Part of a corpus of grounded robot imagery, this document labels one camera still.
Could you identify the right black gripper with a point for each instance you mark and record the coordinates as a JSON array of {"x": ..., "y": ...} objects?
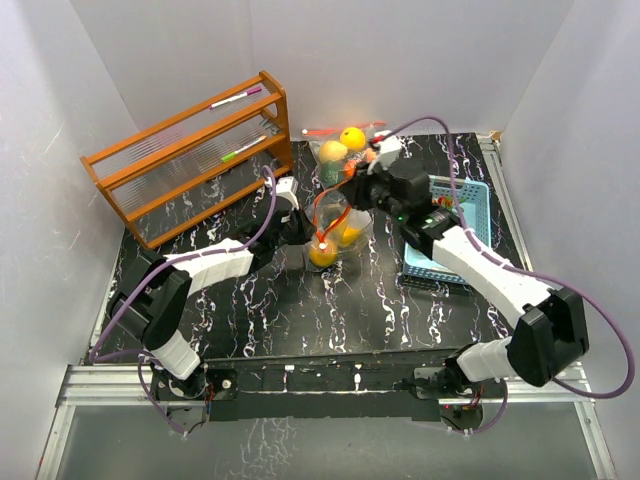
[{"x": 355, "y": 188}]

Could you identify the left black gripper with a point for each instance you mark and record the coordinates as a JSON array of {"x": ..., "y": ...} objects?
[{"x": 306, "y": 228}]

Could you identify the orange yellow fake pepper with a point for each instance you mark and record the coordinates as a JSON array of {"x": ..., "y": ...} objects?
[{"x": 322, "y": 254}]

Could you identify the clear zip bag with peppers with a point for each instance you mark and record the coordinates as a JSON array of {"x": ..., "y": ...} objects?
[{"x": 331, "y": 205}]

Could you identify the yellow fake bell pepper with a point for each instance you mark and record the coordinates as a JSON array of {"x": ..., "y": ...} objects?
[{"x": 343, "y": 233}]

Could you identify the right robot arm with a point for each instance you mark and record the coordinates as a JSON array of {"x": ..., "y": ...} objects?
[{"x": 549, "y": 326}]

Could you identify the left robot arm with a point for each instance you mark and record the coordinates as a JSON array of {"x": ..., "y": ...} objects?
[{"x": 152, "y": 296}]

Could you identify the fake green fruit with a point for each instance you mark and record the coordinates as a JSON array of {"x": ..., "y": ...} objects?
[{"x": 331, "y": 174}]

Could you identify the fake peach apple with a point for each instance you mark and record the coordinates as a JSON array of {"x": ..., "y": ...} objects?
[{"x": 332, "y": 151}]

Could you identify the yellow fake lemon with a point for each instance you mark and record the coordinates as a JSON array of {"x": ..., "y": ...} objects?
[{"x": 353, "y": 138}]

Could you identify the clear zip bag with fruit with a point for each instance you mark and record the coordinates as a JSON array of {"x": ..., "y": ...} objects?
[{"x": 316, "y": 137}]

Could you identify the green marker pen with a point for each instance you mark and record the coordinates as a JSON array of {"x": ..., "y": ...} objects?
[{"x": 229, "y": 156}]

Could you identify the blue plastic basket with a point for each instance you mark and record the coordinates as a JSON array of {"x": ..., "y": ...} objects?
[{"x": 474, "y": 199}]

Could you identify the wooden shelf rack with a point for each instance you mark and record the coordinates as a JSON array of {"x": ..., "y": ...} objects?
[{"x": 169, "y": 177}]

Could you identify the pink marker pen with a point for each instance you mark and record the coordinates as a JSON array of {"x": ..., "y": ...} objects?
[{"x": 247, "y": 93}]

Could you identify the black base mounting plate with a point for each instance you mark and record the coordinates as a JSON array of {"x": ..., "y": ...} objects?
[{"x": 402, "y": 384}]

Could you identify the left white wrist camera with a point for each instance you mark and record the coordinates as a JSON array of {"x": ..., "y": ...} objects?
[{"x": 286, "y": 188}]

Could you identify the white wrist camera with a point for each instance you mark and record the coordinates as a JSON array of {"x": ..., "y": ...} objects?
[
  {"x": 286, "y": 188},
  {"x": 383, "y": 152}
]

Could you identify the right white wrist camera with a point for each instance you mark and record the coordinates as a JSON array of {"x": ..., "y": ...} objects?
[{"x": 383, "y": 152}]

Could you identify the aluminium frame rail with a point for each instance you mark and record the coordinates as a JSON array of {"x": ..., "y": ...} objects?
[{"x": 120, "y": 385}]

